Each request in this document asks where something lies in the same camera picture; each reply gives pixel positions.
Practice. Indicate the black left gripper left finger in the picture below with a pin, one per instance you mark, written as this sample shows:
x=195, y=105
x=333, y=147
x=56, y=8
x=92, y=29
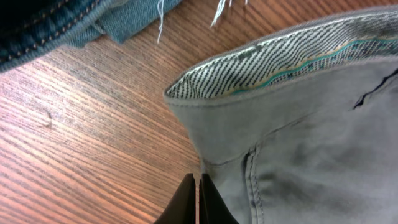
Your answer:
x=181, y=208

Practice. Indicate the grey cotton shorts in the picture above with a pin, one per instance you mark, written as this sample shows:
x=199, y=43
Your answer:
x=300, y=126

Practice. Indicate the folded blue denim shorts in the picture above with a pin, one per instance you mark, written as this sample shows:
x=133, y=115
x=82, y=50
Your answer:
x=31, y=29

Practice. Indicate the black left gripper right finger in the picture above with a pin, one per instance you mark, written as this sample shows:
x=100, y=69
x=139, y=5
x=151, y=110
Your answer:
x=212, y=209

